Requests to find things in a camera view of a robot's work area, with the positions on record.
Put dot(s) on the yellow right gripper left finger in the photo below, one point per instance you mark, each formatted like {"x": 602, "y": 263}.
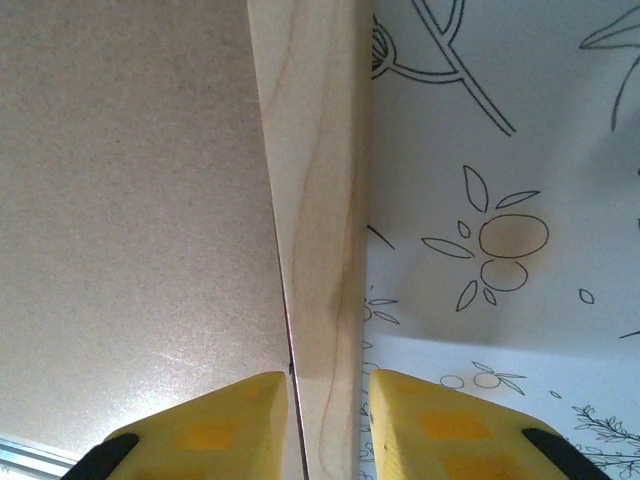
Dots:
{"x": 200, "y": 440}

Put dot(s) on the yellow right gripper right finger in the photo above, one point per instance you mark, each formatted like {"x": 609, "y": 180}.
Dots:
{"x": 450, "y": 440}

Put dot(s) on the brown fibreboard backing board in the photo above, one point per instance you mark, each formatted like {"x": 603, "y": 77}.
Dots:
{"x": 125, "y": 200}

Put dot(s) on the light wooden picture frame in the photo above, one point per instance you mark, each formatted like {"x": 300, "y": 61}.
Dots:
{"x": 320, "y": 200}

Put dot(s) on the floral print tablecloth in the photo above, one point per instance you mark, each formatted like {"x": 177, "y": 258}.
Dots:
{"x": 500, "y": 325}

